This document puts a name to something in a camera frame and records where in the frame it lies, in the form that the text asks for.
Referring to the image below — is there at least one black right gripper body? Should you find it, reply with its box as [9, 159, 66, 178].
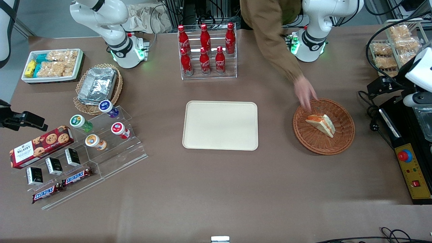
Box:
[0, 100, 28, 131]

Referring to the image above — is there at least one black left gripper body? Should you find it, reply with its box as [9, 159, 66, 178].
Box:
[381, 76, 406, 91]

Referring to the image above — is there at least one brown sleeved forearm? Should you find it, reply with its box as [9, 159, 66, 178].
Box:
[240, 0, 305, 83]

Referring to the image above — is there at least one light wicker basket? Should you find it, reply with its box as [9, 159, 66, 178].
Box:
[73, 63, 123, 115]

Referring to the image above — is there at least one triangular sandwich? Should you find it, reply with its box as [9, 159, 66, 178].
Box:
[305, 114, 336, 138]

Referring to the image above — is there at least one round brown wicker basket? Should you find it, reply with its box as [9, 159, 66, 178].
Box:
[293, 98, 355, 156]

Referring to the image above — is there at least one cream plastic tray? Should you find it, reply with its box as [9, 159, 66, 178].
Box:
[182, 101, 259, 151]

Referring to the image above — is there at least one person's bare hand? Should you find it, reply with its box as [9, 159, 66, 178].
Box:
[293, 76, 319, 113]

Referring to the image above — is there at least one rice cracker bag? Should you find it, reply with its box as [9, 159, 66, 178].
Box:
[375, 56, 398, 70]
[371, 42, 394, 56]
[388, 25, 413, 40]
[36, 61, 76, 78]
[394, 36, 422, 53]
[46, 50, 79, 63]

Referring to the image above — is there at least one red Walkers cookie box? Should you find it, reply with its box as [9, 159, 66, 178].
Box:
[9, 125, 75, 169]

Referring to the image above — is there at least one green gum bottle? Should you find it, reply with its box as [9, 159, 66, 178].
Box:
[70, 114, 93, 133]

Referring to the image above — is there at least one small black box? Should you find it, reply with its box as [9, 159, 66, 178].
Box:
[64, 148, 81, 167]
[45, 157, 63, 176]
[26, 167, 44, 186]

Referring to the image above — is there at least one clear plastic container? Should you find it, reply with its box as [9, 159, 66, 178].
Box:
[413, 106, 432, 143]

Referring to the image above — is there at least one yellow snack pack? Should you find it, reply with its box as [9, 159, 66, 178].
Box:
[24, 60, 37, 78]

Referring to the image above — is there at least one orange gum bottle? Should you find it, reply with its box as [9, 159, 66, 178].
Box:
[84, 134, 108, 151]

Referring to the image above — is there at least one Snickers bar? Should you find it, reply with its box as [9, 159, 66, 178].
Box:
[62, 167, 93, 187]
[32, 183, 65, 204]

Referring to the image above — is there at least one silver foil pack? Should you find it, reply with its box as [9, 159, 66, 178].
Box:
[77, 67, 118, 106]

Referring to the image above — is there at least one white rectangular snack bin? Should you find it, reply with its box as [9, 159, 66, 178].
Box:
[21, 48, 84, 84]

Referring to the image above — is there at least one purple gum bottle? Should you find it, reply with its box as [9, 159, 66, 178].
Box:
[98, 100, 119, 119]

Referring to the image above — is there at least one red emergency stop button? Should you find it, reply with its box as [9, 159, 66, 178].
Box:
[397, 149, 413, 163]

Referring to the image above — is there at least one red gum bottle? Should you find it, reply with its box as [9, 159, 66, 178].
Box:
[111, 122, 131, 140]

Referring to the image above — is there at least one black yellow control box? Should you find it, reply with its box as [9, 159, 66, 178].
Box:
[378, 96, 432, 206]

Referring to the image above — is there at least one clear acrylic step rack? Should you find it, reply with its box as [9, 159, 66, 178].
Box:
[12, 105, 149, 211]

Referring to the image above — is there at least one red cola bottle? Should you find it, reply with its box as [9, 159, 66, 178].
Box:
[178, 25, 191, 55]
[225, 22, 236, 55]
[199, 47, 212, 75]
[200, 23, 212, 52]
[180, 48, 194, 76]
[215, 46, 226, 75]

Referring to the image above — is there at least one crumpled beige paper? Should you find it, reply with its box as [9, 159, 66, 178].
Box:
[122, 3, 173, 34]

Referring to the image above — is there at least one clear acrylic bottle rack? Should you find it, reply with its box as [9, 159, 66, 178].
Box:
[178, 23, 238, 81]

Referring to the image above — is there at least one white wire rack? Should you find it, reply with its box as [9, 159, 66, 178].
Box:
[369, 18, 430, 78]

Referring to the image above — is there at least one black camera cable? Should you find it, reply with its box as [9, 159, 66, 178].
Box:
[366, 9, 432, 81]

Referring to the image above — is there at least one black power cable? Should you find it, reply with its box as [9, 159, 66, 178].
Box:
[357, 90, 396, 150]

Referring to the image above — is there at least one black floor cable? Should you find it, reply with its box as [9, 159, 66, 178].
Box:
[314, 227, 432, 243]

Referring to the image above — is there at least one dark equipment frame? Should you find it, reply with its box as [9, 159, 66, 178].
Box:
[158, 0, 244, 30]

